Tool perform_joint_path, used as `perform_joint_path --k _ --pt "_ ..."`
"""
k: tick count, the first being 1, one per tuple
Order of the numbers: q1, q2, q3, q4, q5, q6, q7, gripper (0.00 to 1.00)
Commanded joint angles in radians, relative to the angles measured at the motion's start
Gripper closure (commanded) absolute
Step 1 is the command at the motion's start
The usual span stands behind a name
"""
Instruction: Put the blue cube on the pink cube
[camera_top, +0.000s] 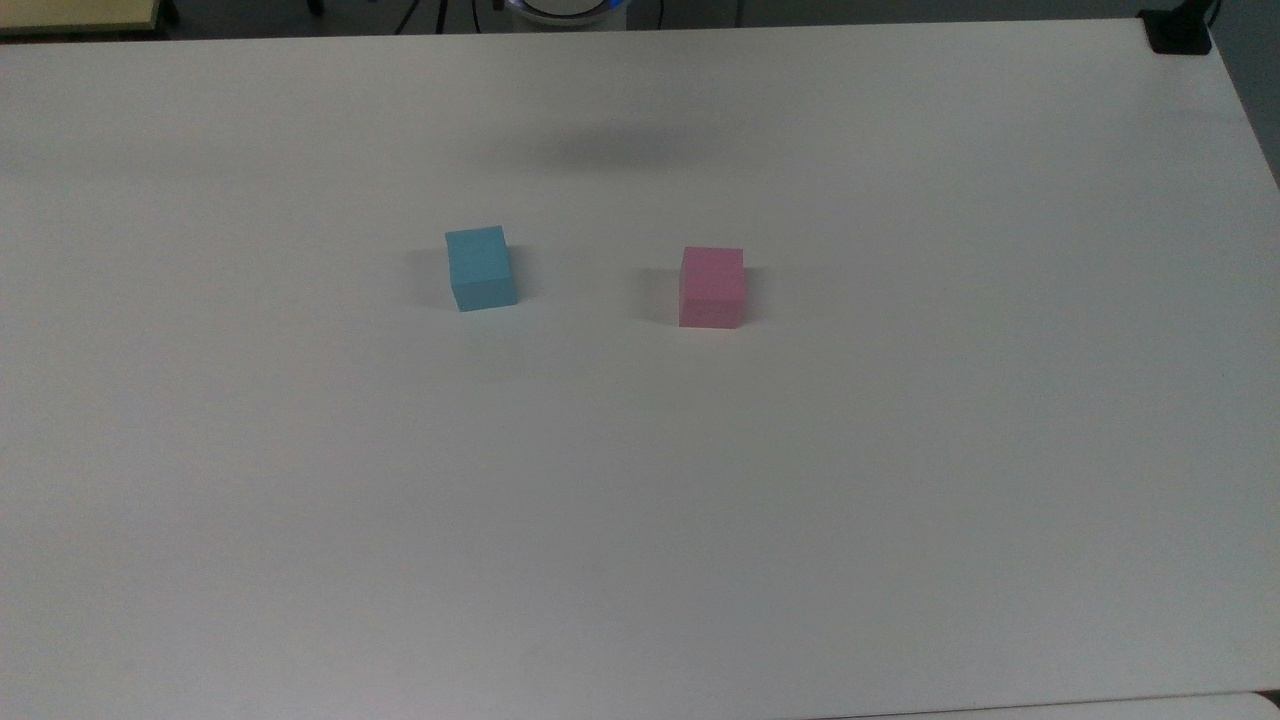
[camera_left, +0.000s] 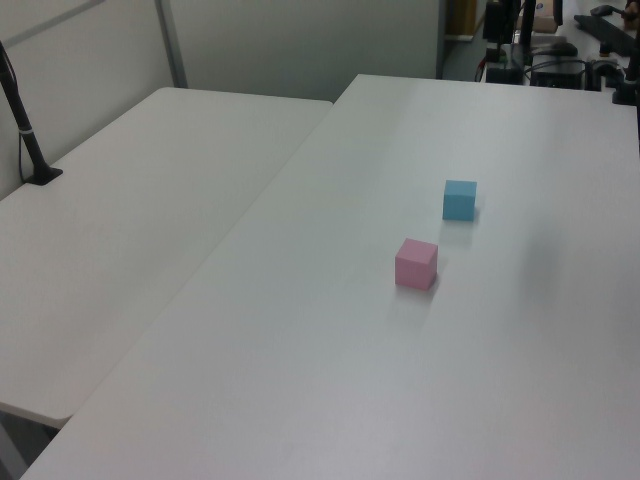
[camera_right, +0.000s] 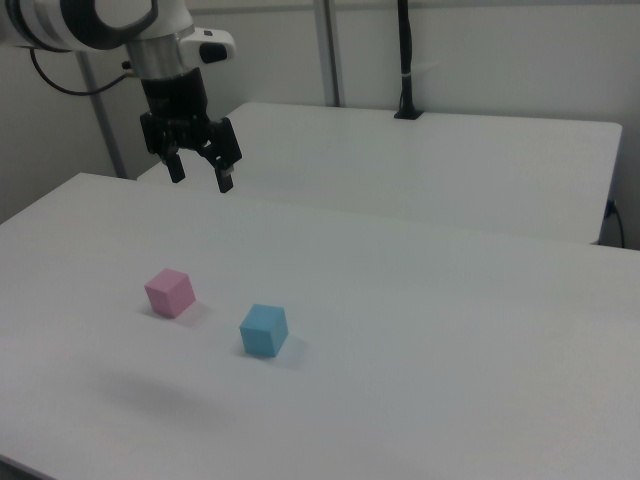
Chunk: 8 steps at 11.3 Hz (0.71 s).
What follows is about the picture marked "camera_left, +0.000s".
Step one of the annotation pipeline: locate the black clamp stand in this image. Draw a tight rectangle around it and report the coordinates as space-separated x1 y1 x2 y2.
611 43 640 106

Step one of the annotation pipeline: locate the black keyboard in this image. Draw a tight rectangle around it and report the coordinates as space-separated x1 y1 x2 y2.
573 13 639 57

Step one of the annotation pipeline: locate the white folding side table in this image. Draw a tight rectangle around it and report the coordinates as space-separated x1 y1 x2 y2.
0 86 335 422

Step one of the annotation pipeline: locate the black electronics box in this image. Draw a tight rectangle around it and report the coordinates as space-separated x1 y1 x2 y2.
530 59 587 91

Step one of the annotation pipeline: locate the cardboard box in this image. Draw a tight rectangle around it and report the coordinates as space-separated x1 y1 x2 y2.
517 0 560 34

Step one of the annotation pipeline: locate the blue cube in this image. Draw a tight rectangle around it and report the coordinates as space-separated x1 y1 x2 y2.
441 179 478 222

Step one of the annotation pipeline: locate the pink cube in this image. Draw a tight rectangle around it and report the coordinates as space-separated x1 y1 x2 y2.
394 237 440 291

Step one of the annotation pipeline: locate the black camera stand pole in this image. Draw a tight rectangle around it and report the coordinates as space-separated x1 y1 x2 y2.
0 40 64 187

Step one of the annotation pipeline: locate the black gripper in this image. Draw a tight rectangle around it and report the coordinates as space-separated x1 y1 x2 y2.
482 1 516 65

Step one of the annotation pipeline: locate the thin black pole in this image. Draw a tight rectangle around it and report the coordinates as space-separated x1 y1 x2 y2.
519 0 539 49

